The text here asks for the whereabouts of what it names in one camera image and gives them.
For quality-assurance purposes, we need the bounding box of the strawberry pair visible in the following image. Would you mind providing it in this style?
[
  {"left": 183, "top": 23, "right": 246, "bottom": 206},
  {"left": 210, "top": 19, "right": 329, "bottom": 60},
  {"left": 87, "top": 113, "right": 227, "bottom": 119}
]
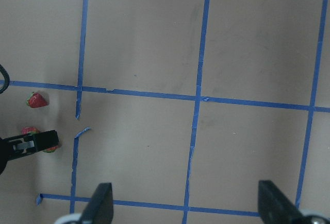
[
  {"left": 21, "top": 127, "right": 40, "bottom": 134},
  {"left": 26, "top": 92, "right": 48, "bottom": 109}
]

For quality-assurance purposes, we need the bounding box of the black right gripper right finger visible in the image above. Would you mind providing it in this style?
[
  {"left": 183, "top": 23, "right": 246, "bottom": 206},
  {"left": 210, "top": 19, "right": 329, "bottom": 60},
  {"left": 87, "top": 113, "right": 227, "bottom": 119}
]
[{"left": 258, "top": 180, "right": 303, "bottom": 224}]

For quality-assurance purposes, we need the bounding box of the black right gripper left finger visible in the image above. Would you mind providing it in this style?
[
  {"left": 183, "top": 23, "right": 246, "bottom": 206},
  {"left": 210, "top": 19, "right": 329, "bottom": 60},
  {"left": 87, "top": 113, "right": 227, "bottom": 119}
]
[{"left": 79, "top": 183, "right": 114, "bottom": 224}]

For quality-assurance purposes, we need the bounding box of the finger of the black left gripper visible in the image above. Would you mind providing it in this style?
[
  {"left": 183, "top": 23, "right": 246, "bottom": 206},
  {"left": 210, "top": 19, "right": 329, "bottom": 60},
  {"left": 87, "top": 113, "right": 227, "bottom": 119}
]
[{"left": 1, "top": 130, "right": 59, "bottom": 159}]

